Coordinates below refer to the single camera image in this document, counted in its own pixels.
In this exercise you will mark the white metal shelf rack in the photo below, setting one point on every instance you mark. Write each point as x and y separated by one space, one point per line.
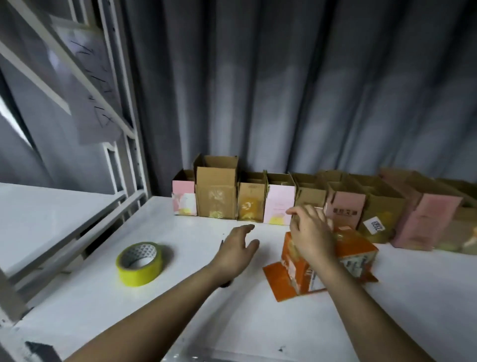
127 134

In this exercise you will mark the handwritten paper sheet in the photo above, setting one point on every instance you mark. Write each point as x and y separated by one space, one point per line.
89 56
97 119

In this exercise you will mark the person's right hand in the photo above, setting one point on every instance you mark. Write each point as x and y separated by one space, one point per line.
311 237

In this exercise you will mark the yellow tape roll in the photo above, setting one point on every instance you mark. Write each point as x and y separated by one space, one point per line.
138 267

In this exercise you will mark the brown box with barcode label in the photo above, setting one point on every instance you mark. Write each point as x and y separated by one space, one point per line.
216 190

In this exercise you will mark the pink lettered cardboard box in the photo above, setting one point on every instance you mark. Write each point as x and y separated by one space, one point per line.
346 209
425 216

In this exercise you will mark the person's left forearm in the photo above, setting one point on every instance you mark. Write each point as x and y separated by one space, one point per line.
141 324

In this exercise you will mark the pink and yellow printed box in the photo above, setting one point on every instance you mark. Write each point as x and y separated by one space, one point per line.
279 203

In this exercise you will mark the person's right forearm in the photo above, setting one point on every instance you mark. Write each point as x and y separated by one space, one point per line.
373 317

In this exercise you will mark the brown box with white label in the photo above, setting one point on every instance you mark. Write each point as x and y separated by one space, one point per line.
309 195

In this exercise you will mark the pink green printed cardboard box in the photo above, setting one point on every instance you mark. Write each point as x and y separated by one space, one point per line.
183 198

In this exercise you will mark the taped brown cardboard box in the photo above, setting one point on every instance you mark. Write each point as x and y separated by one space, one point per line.
251 200

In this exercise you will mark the person's left hand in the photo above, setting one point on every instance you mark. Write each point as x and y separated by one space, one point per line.
232 257

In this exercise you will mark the orange white patterned cardboard box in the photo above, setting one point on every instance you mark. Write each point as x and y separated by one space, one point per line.
350 250

